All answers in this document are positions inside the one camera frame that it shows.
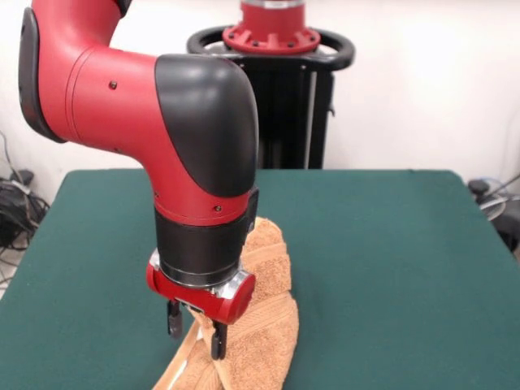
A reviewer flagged orange terry towel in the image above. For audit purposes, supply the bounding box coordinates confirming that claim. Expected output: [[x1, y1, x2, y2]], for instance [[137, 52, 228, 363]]
[[153, 217, 301, 390]]

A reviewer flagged grey round stand base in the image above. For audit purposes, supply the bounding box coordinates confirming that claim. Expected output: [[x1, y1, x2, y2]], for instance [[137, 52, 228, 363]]
[[478, 193, 508, 223]]

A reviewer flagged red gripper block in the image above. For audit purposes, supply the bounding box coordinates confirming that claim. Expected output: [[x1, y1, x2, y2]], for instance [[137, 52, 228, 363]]
[[145, 263, 257, 362]]

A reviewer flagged dark green table cloth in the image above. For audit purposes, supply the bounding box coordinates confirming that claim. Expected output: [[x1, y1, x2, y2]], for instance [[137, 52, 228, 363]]
[[0, 168, 520, 390]]

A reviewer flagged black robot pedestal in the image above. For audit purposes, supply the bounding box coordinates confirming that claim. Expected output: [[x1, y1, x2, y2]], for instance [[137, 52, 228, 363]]
[[187, 25, 357, 171]]

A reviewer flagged black cable tangle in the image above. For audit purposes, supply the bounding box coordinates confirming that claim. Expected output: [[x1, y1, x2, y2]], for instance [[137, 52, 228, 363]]
[[0, 129, 52, 285]]

